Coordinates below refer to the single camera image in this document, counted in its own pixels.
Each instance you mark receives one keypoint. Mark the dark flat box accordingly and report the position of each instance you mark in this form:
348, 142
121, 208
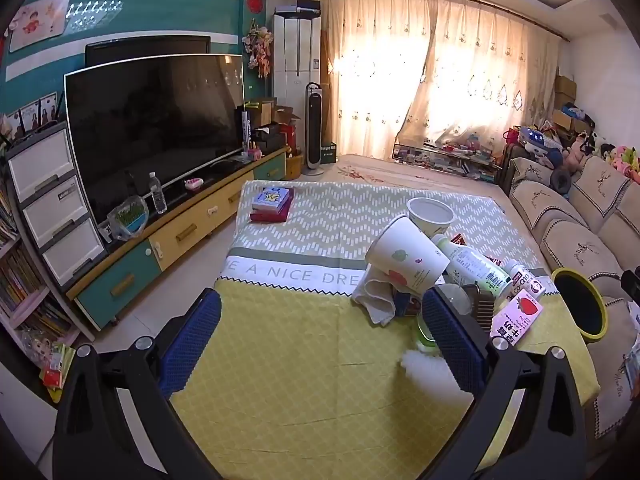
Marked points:
308, 4

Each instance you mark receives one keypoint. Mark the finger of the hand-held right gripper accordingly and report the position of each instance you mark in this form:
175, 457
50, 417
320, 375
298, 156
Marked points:
632, 287

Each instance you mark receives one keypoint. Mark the pile of plush toys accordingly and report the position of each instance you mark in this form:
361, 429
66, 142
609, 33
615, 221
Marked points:
622, 157

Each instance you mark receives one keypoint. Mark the cartoon wall poster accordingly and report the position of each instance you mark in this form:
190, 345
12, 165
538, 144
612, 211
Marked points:
40, 22

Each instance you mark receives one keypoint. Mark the red green packet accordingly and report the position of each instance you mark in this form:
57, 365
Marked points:
57, 367

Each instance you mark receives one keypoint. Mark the framed photo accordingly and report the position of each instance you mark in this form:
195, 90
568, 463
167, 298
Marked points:
48, 109
29, 119

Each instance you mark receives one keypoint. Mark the brown curtain rod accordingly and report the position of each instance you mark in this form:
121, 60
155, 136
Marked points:
450, 1

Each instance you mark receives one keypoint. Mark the cluttered glass coffee table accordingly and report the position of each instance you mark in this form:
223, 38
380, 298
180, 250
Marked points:
445, 157

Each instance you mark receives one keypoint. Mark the fruit print paper cup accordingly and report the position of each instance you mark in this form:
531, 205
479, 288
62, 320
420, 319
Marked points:
400, 255

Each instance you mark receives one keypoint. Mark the white fluffy tissue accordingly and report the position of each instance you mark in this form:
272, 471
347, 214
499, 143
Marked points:
430, 375

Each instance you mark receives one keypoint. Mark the large curved television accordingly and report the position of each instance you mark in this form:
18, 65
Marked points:
150, 125

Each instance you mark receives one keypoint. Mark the blue star print bag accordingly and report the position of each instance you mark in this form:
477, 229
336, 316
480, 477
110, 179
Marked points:
532, 139

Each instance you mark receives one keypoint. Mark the teal yellow television cabinet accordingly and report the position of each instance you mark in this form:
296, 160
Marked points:
200, 220

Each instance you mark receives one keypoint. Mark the yellow-rimmed black trash bin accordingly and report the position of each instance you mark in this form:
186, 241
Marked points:
580, 305

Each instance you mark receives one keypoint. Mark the hanging artificial flowers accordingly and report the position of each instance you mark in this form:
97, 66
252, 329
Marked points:
259, 47

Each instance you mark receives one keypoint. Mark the bookshelf with books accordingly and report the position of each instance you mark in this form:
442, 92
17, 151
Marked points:
20, 280

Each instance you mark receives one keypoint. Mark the dark green box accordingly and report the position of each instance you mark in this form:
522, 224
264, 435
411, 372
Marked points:
327, 154

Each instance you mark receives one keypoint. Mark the yellow storage bin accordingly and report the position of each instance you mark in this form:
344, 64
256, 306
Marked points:
294, 166

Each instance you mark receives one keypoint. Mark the cream embroidered curtain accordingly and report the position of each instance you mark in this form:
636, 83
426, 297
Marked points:
370, 70
490, 70

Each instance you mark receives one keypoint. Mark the small pink object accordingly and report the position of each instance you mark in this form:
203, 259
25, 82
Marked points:
194, 184

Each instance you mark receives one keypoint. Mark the white standing air conditioner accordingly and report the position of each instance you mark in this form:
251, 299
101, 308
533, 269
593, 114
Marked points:
295, 60

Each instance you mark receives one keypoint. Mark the grey round cushion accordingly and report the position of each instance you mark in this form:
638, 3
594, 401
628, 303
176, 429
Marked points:
560, 180

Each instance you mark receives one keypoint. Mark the white plastic drawer unit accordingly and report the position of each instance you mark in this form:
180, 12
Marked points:
50, 210

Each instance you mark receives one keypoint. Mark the small black television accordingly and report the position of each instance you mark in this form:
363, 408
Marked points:
150, 50

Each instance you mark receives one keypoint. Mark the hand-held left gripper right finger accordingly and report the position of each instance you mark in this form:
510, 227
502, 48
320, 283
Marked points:
450, 340

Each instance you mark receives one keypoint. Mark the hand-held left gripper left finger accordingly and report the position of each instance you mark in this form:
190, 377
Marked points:
195, 340

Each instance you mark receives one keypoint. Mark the brown cardboard box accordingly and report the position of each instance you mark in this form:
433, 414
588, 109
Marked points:
565, 92
567, 121

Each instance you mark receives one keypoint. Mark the brown pleated paper cup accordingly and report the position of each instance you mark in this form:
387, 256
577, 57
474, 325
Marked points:
481, 307

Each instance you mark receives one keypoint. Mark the beige covered sofa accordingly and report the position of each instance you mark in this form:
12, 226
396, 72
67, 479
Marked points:
560, 220

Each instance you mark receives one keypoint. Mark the red round wall ornament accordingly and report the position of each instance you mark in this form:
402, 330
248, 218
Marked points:
255, 1

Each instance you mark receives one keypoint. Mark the black storage box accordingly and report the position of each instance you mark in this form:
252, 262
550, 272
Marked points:
266, 137

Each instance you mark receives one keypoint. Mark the open cardboard box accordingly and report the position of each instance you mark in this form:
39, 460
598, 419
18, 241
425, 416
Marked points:
280, 112

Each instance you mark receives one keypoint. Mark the blue star print box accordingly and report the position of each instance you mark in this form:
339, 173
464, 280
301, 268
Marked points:
271, 197

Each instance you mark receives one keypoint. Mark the black tower fan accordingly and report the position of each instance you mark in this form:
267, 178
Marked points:
314, 125

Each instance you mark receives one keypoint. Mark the pink strawberry milk carton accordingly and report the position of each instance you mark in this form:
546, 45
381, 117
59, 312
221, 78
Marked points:
517, 317

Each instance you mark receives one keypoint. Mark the clear water bottle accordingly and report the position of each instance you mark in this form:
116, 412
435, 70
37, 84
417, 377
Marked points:
158, 195

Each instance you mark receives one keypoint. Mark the white green-print plastic bottle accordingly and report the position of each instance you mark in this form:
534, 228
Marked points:
467, 265

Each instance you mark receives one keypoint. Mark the small white drink bottle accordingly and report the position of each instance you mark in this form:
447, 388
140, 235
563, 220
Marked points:
522, 282

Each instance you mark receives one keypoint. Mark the clear bag with greens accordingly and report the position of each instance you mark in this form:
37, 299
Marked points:
127, 217

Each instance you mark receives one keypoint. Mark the crumpled beige napkin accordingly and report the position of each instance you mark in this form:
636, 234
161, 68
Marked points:
372, 297

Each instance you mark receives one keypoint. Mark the small blue carton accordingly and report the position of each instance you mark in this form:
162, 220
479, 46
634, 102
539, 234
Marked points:
405, 302

